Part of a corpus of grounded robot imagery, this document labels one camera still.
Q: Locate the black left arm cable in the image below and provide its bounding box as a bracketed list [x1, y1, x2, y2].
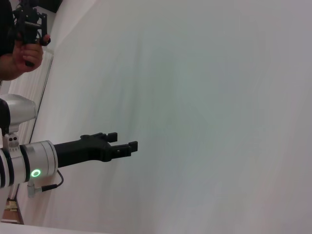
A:
[26, 169, 65, 199]

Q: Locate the black handheld teleoperation controller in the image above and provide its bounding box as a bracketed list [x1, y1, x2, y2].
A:
[7, 0, 52, 68]

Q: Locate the brown wooden furniture piece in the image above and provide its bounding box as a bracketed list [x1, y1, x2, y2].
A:
[4, 198, 24, 225]

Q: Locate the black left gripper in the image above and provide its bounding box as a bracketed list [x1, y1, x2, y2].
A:
[53, 132, 139, 169]

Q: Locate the person's bare hand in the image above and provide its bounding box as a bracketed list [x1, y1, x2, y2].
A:
[10, 35, 52, 74]

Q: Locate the person's black clothing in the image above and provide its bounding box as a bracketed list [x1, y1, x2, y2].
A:
[0, 0, 16, 58]

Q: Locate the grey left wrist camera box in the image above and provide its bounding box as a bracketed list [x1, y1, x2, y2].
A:
[3, 132, 20, 152]

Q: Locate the person's bare forearm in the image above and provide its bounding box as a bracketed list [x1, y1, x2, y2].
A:
[0, 54, 18, 82]

